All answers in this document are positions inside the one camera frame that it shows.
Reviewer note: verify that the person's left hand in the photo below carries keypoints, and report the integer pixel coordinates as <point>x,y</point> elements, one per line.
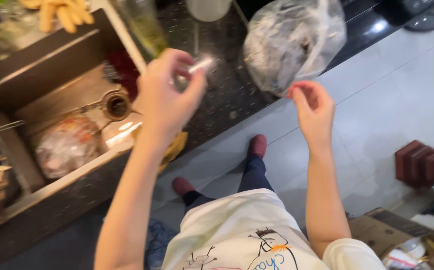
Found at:
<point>160,101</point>

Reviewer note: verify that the person's right hand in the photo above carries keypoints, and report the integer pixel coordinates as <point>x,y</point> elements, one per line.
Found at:
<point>316,120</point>

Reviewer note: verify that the small white piece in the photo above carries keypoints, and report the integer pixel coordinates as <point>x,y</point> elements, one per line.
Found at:
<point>202,65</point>

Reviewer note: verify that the round sink drain strainer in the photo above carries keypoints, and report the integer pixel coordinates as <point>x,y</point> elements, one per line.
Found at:
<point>117,106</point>

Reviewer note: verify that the dark red scrubber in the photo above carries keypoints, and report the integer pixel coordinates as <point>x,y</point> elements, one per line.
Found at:
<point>125,71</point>

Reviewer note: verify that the yellow cloth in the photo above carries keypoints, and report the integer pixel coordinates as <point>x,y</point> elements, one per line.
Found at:
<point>175,148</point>

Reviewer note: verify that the white scrap in sink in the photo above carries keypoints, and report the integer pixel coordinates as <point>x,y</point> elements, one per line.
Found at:
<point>123,134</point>

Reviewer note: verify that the dark red slipper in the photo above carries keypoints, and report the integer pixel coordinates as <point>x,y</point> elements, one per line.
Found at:
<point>182,186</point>
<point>257,145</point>

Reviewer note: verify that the clear jar with green contents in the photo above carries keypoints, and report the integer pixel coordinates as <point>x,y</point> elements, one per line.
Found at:
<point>143,28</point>

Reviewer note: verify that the clear crumpled plastic bag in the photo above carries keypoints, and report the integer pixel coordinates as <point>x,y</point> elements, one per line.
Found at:
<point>292,41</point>

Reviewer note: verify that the navy trousers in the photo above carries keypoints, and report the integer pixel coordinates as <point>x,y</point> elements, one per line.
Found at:
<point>254,176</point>

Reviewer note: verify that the plastic bag of food scraps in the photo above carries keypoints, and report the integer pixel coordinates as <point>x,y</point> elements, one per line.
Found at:
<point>66,146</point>

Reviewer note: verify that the white round container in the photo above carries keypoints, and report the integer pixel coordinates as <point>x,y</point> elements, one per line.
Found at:
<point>208,8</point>

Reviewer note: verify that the dark red wooden stool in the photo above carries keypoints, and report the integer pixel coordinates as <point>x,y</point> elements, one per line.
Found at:
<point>425,165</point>

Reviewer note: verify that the steel kitchen sink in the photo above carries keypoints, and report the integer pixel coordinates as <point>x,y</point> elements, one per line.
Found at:
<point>44,82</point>

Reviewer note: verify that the brown cardboard box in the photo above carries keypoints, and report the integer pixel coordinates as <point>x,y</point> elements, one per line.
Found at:
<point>380,230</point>

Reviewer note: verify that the bunch of yellow bananas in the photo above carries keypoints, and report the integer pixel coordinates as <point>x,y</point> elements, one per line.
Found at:
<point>63,13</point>

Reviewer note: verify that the white printed shirt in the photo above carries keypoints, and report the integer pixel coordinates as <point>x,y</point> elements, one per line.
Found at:
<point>247,236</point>

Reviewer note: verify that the blue cloth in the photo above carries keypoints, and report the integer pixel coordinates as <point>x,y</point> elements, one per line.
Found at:
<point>158,240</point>

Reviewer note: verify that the grey fan base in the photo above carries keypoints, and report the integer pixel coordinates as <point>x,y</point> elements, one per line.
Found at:
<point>425,17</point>

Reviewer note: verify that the heap of rubbish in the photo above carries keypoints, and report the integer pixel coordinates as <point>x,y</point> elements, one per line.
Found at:
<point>427,249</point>

